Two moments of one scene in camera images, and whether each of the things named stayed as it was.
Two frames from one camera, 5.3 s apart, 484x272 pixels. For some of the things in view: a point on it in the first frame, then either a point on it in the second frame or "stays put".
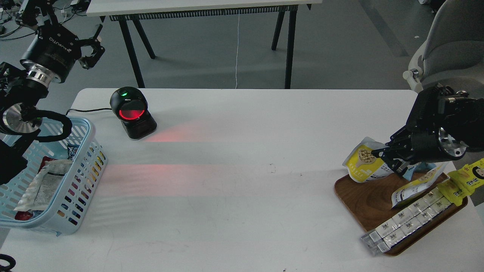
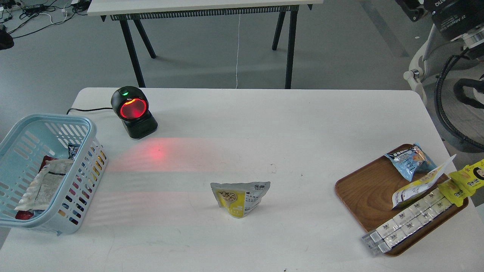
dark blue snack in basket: (72, 150) stays put
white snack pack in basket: (44, 187) stays put
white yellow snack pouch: (407, 191) stays put
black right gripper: (424, 142) to (453, 18)
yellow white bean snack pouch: (363, 166) to (238, 199)
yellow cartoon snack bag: (462, 182) stays put
